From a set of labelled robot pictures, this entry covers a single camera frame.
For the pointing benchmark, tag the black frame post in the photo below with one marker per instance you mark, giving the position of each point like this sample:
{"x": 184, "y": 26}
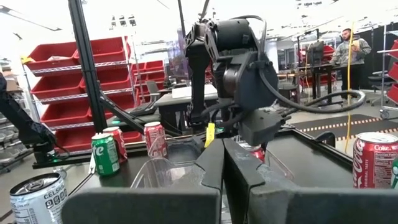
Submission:
{"x": 85, "y": 62}

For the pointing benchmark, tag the yellow tag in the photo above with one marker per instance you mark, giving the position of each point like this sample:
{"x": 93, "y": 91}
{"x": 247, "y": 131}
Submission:
{"x": 210, "y": 135}

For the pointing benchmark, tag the distant red bin rack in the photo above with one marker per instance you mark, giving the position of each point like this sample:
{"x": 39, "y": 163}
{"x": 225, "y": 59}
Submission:
{"x": 154, "y": 67}

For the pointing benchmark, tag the green Sprite can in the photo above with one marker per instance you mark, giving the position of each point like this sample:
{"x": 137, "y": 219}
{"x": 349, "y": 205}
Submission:
{"x": 105, "y": 155}
{"x": 395, "y": 174}

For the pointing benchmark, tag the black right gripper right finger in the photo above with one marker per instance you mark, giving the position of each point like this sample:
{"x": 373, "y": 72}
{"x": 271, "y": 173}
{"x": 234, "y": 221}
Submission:
{"x": 311, "y": 208}

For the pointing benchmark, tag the white Celsius can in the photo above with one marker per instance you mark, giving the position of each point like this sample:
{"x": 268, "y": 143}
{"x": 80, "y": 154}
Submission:
{"x": 37, "y": 202}

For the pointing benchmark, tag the metal cart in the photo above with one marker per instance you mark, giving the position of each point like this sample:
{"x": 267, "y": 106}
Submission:
{"x": 385, "y": 77}

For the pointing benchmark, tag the red plastic storage bin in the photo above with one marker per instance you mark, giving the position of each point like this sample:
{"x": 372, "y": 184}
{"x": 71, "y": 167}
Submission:
{"x": 74, "y": 140}
{"x": 115, "y": 81}
{"x": 109, "y": 49}
{"x": 132, "y": 137}
{"x": 124, "y": 101}
{"x": 65, "y": 113}
{"x": 37, "y": 54}
{"x": 56, "y": 87}

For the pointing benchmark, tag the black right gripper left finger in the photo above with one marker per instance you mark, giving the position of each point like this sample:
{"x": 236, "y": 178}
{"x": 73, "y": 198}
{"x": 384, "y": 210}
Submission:
{"x": 140, "y": 208}

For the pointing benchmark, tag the black table clamp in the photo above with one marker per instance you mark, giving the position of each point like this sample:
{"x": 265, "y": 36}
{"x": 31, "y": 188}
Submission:
{"x": 325, "y": 137}

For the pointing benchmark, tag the clear plastic bin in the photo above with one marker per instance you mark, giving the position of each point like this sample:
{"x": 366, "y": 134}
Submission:
{"x": 161, "y": 174}
{"x": 183, "y": 149}

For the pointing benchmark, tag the black diagonal frame brace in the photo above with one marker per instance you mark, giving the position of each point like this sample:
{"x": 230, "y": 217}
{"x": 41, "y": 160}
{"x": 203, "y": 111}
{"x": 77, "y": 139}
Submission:
{"x": 124, "y": 116}

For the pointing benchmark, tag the person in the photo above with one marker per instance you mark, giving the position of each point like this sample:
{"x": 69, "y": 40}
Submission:
{"x": 351, "y": 53}

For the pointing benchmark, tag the black monitor desk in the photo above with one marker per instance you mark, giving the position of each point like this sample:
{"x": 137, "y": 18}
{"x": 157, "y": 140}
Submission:
{"x": 320, "y": 70}

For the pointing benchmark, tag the grey office chair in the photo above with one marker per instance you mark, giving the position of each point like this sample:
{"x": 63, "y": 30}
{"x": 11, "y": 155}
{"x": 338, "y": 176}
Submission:
{"x": 152, "y": 88}

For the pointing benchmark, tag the black monitor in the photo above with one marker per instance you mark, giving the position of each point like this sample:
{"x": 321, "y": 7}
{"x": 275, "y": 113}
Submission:
{"x": 315, "y": 53}

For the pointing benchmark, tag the black office chair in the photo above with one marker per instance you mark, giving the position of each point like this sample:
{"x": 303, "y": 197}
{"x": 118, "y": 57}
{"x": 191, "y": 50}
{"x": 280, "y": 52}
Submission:
{"x": 377, "y": 81}

